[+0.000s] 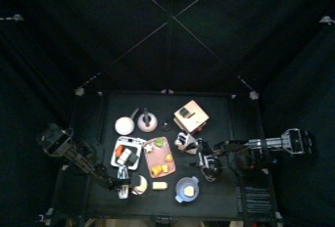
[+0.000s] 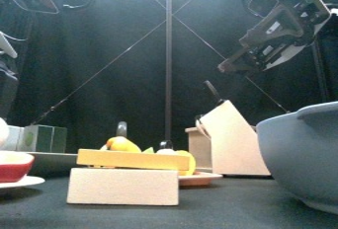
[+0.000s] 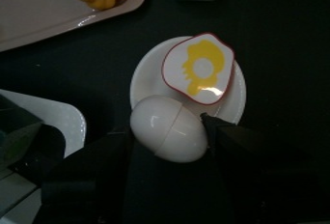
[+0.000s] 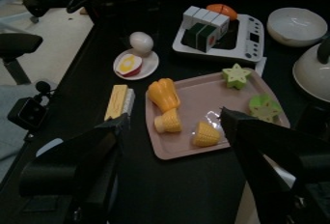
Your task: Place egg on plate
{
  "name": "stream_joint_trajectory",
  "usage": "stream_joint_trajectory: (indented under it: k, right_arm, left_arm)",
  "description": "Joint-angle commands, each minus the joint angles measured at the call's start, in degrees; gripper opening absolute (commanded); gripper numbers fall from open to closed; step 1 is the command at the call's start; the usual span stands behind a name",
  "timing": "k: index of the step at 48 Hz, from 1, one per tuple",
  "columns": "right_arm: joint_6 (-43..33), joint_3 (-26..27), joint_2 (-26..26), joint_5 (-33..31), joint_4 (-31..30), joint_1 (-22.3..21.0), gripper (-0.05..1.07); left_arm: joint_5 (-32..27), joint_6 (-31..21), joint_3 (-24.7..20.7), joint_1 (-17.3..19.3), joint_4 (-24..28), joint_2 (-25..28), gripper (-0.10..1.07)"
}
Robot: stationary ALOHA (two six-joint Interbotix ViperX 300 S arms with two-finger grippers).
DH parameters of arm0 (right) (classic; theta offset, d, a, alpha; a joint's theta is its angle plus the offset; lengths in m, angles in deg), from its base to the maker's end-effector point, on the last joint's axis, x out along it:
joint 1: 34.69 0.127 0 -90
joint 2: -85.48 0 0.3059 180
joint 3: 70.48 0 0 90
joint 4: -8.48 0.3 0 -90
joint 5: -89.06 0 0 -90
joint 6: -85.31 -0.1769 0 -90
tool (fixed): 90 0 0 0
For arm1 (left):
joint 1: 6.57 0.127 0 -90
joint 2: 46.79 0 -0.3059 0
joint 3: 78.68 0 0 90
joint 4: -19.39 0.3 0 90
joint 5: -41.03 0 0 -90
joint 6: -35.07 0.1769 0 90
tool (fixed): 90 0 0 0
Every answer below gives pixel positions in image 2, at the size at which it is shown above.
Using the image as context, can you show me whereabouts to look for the white toy egg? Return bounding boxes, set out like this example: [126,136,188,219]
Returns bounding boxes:
[155,147,180,156]

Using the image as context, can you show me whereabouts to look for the peach toy plate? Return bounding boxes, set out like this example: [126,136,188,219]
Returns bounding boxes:
[177,170,225,188]

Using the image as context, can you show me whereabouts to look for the white round plate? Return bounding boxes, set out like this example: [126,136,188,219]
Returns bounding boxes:
[0,175,47,191]

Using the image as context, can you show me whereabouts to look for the wooden knife block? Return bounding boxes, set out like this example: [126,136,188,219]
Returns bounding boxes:
[198,99,273,177]

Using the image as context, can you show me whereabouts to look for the white round toy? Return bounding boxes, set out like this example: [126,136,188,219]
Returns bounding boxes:
[0,116,11,149]

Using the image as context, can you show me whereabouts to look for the pale wooden box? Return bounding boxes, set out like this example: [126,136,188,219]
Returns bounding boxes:
[184,125,214,170]

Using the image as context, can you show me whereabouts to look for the white toy carton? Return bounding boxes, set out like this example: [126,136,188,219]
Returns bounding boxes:
[3,125,27,152]

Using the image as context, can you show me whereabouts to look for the green toy carton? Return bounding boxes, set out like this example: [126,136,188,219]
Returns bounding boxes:
[21,124,69,154]

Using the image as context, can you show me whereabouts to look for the blue-grey plastic bowl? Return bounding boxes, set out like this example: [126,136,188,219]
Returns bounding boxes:
[256,101,338,215]

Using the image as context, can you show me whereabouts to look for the yellow toy fruit half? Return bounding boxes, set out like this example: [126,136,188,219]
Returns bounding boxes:
[175,149,198,177]

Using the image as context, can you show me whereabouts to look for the small green toy leaf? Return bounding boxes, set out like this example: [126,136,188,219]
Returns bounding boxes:
[141,146,158,155]

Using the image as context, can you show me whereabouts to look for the orange-yellow toy fruit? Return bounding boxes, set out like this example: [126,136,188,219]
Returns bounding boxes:
[105,135,145,154]

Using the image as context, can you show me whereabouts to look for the grey flat tray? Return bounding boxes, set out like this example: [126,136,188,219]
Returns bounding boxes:
[26,151,82,178]

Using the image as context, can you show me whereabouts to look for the red bowl white inside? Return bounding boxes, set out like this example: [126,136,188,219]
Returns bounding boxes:
[0,150,37,184]

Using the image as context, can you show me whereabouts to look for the yellow wooden board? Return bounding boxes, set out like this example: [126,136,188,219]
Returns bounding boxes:
[75,148,192,172]

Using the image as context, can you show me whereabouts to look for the pale wooden block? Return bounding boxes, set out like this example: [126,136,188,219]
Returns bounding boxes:
[66,167,181,207]

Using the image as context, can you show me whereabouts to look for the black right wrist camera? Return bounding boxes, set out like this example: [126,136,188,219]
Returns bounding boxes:
[246,0,282,19]

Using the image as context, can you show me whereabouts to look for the black-handled toy knife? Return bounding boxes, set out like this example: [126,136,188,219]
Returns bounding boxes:
[202,80,228,107]

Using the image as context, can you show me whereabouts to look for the thin diagonal brace wire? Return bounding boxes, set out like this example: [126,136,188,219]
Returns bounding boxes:
[129,0,290,115]
[30,0,222,126]

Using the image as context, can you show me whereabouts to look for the vertical metal frame pole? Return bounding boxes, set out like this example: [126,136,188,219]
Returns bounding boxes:
[165,0,174,142]

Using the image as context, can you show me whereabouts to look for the black ring handle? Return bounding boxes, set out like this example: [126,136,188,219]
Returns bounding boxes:
[159,139,175,151]

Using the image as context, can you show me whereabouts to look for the grey utensil handle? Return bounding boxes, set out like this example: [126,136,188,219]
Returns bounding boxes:
[115,120,130,139]

